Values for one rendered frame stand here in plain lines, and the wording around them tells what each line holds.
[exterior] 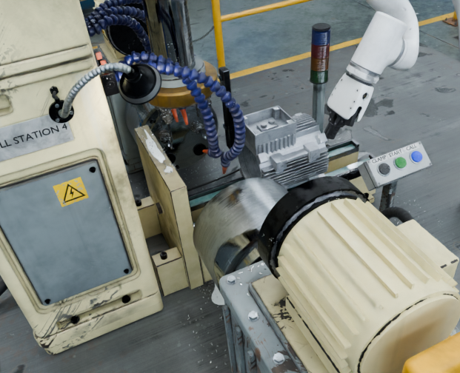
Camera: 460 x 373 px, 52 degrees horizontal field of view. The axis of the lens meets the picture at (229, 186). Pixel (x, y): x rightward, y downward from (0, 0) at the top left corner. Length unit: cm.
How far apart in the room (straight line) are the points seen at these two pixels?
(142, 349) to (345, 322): 71
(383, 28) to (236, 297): 74
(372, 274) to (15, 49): 60
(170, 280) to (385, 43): 79
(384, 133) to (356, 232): 123
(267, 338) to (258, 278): 12
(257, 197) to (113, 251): 33
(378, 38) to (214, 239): 63
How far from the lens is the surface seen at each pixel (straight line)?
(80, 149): 90
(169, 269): 122
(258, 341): 76
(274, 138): 123
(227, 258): 92
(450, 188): 164
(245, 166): 138
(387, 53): 125
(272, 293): 79
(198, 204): 135
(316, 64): 163
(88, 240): 102
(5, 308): 143
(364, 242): 62
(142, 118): 137
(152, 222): 141
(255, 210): 94
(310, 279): 62
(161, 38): 101
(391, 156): 125
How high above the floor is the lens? 180
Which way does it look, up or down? 39 degrees down
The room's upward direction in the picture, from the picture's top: 6 degrees counter-clockwise
